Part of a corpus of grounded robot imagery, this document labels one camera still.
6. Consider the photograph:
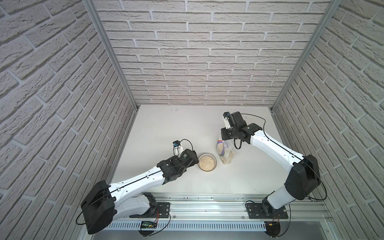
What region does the left aluminium corner post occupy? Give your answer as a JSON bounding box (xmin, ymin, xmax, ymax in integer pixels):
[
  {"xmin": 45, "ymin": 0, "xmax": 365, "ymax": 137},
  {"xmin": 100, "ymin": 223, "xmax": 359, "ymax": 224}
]
[{"xmin": 82, "ymin": 0, "xmax": 139, "ymax": 110}]

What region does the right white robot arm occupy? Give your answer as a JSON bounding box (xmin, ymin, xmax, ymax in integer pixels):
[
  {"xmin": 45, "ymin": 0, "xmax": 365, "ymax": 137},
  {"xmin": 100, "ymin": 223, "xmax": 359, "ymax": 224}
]
[{"xmin": 221, "ymin": 112, "xmax": 322, "ymax": 218}]

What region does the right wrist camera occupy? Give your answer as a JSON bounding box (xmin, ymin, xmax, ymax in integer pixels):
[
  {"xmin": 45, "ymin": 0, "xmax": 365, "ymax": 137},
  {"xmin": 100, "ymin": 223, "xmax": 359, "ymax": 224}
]
[{"xmin": 223, "ymin": 112, "xmax": 231, "ymax": 129}]

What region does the aluminium corner post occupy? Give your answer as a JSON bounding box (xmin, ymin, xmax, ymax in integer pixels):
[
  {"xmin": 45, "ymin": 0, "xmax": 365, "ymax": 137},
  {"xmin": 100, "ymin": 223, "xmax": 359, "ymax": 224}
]
[
  {"xmin": 82, "ymin": 0, "xmax": 139, "ymax": 110},
  {"xmin": 271, "ymin": 0, "xmax": 342, "ymax": 114}
]

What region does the patterned ceramic breakfast bowl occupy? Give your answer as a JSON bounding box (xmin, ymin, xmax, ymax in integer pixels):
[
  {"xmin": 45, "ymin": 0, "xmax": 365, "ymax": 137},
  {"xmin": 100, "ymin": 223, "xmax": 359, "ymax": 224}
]
[{"xmin": 198, "ymin": 153, "xmax": 217, "ymax": 172}]

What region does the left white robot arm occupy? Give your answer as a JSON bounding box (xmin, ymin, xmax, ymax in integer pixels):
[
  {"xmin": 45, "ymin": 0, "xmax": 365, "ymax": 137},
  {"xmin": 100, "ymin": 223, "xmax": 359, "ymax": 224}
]
[{"xmin": 81, "ymin": 149, "xmax": 199, "ymax": 235}]

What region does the white slotted cable duct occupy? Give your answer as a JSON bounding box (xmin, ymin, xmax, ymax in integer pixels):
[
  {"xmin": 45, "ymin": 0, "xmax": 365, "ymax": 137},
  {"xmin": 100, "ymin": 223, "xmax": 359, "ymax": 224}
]
[{"xmin": 105, "ymin": 220, "xmax": 266, "ymax": 232}]

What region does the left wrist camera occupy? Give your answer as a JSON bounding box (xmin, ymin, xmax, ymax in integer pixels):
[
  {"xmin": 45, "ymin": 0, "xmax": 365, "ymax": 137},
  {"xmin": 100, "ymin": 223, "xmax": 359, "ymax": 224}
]
[{"xmin": 173, "ymin": 140, "xmax": 184, "ymax": 157}]

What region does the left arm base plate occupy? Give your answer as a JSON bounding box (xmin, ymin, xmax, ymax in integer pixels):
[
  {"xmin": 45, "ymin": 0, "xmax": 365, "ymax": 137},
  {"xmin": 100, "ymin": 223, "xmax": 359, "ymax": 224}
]
[{"xmin": 130, "ymin": 202, "xmax": 171, "ymax": 219}]

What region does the green circuit board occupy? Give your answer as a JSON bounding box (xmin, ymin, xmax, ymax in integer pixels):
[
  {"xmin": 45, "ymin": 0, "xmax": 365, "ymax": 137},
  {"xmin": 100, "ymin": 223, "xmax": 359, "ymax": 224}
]
[{"xmin": 140, "ymin": 221, "xmax": 158, "ymax": 229}]

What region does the clear oats bag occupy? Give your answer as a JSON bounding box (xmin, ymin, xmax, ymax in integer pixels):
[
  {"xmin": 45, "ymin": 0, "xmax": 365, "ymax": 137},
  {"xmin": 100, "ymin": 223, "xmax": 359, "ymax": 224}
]
[{"xmin": 217, "ymin": 138, "xmax": 234, "ymax": 165}]

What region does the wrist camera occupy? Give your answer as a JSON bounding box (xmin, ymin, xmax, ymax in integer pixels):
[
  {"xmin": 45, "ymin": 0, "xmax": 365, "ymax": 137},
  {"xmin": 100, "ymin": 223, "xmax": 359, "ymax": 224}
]
[
  {"xmin": 173, "ymin": 140, "xmax": 184, "ymax": 157},
  {"xmin": 223, "ymin": 112, "xmax": 231, "ymax": 129}
]

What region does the right aluminium corner post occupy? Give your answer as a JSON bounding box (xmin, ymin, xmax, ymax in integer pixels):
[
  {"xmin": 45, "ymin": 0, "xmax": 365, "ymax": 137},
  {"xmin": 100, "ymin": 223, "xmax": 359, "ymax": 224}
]
[{"xmin": 271, "ymin": 0, "xmax": 342, "ymax": 114}]

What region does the aluminium mounting rail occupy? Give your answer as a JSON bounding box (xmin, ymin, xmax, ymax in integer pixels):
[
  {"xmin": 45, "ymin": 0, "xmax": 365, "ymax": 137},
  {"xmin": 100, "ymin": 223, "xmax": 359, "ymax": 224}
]
[{"xmin": 86, "ymin": 191, "xmax": 331, "ymax": 223}]

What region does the black round connector box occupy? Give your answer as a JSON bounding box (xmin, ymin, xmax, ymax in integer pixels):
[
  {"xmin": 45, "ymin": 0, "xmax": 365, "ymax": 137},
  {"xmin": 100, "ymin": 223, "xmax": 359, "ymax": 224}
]
[{"xmin": 265, "ymin": 222, "xmax": 281, "ymax": 238}]

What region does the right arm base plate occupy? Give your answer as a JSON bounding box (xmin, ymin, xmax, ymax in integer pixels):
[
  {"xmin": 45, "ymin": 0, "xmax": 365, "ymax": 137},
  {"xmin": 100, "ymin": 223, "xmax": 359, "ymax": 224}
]
[{"xmin": 245, "ymin": 202, "xmax": 289, "ymax": 220}]

